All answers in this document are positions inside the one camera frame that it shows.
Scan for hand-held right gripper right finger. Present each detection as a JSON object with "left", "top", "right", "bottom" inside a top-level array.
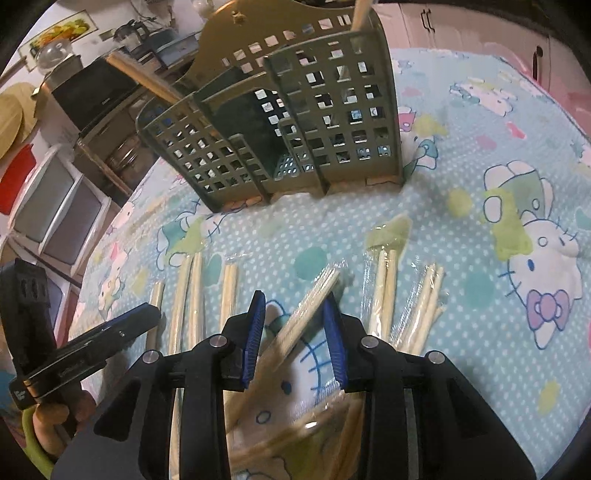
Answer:
[{"left": 322, "top": 295, "right": 539, "bottom": 480}]

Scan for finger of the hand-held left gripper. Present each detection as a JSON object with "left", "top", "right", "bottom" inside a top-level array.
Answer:
[{"left": 58, "top": 302, "right": 162, "bottom": 365}]

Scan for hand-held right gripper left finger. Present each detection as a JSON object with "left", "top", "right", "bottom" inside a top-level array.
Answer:
[{"left": 53, "top": 291, "right": 267, "bottom": 480}]

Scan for green plastic utensil holder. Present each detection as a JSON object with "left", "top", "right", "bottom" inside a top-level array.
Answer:
[{"left": 136, "top": 0, "right": 407, "bottom": 214}]

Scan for person's left hand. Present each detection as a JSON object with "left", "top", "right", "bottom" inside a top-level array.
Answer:
[{"left": 34, "top": 394, "right": 95, "bottom": 455}]

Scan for white storage drawers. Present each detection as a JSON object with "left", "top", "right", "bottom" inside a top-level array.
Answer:
[{"left": 7, "top": 143, "right": 112, "bottom": 278}]

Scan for red plastic board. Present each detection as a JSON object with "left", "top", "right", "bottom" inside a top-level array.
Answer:
[{"left": 0, "top": 143, "right": 38, "bottom": 215}]

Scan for steel pot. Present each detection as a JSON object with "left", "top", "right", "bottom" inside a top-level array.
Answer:
[{"left": 108, "top": 141, "right": 139, "bottom": 178}]

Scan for wooden shelf rack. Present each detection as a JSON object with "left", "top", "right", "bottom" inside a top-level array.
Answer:
[{"left": 74, "top": 124, "right": 158, "bottom": 204}]

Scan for round bamboo lid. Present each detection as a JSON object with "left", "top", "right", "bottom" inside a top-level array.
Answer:
[{"left": 0, "top": 82, "right": 40, "bottom": 162}]

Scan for cartoon cat printed blanket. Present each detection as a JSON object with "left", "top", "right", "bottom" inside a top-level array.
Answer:
[{"left": 69, "top": 46, "right": 591, "bottom": 480}]

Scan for black microwave oven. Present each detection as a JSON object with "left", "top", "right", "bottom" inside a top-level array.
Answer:
[{"left": 51, "top": 60, "right": 153, "bottom": 139}]

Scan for glass pot lid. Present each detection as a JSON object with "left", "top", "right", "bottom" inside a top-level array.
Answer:
[{"left": 36, "top": 39, "right": 77, "bottom": 70}]

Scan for blue plastic basket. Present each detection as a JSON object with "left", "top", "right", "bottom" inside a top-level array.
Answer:
[{"left": 152, "top": 39, "right": 204, "bottom": 61}]

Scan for blender jug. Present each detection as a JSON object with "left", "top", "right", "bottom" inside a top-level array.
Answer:
[{"left": 113, "top": 18, "right": 151, "bottom": 51}]

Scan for white base cabinet row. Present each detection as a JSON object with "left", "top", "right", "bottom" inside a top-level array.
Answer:
[{"left": 374, "top": 0, "right": 591, "bottom": 116}]

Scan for fruit wall poster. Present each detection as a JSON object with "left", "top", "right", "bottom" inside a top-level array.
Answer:
[{"left": 25, "top": 10, "right": 95, "bottom": 70}]

